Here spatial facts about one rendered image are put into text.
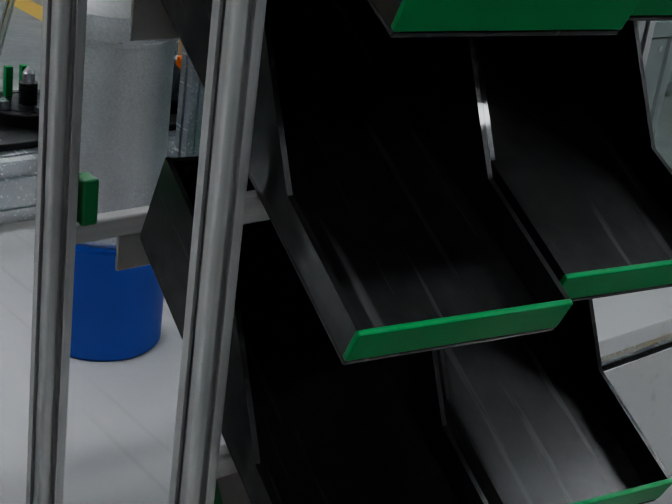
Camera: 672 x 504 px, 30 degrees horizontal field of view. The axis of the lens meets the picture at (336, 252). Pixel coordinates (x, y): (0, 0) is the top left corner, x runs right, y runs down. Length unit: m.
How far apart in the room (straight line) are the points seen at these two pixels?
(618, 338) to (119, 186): 0.78
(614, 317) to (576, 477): 1.10
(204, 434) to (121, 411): 0.78
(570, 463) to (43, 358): 0.35
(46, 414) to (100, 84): 0.66
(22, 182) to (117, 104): 0.52
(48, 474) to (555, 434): 0.35
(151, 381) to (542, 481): 0.81
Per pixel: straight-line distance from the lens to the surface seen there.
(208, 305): 0.67
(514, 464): 0.82
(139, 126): 1.48
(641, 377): 1.98
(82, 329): 1.57
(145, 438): 1.44
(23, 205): 1.98
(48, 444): 0.88
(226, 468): 0.74
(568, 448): 0.85
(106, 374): 1.56
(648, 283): 0.75
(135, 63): 1.45
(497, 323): 0.64
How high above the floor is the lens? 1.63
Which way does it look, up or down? 23 degrees down
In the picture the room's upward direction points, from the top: 8 degrees clockwise
